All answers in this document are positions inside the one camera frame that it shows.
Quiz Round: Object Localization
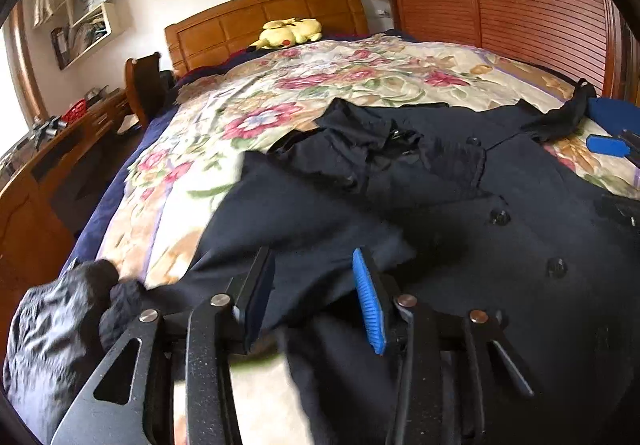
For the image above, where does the dark navy button coat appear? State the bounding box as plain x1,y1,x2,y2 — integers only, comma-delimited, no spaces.
100,83,639,444

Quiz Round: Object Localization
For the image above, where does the navy blue bed sheet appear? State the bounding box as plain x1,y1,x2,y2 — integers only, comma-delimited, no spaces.
61,106,178,275

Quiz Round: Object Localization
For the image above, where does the grey black folded jacket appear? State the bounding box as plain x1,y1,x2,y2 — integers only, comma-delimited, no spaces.
2,260,118,444

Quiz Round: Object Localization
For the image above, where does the wooden desk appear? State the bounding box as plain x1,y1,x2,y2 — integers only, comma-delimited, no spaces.
0,86,134,341

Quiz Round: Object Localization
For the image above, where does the floral bed blanket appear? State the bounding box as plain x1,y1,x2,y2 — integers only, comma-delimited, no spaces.
96,33,640,445

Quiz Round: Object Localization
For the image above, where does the wooden chair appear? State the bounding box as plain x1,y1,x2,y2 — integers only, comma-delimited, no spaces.
125,52,166,130

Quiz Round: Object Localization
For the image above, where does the red item on desk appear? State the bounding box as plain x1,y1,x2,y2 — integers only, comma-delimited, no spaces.
61,98,88,124

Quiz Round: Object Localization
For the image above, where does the black device on desk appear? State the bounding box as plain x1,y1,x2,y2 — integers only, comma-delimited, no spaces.
32,116,67,151

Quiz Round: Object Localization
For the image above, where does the wooden bed headboard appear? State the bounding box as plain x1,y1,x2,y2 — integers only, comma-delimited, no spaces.
165,0,370,76

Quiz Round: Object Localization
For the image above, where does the yellow plush toy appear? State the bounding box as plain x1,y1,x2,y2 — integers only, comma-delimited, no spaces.
248,18,322,50

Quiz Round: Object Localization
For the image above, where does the white wall shelf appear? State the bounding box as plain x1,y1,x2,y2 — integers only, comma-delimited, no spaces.
32,0,122,71

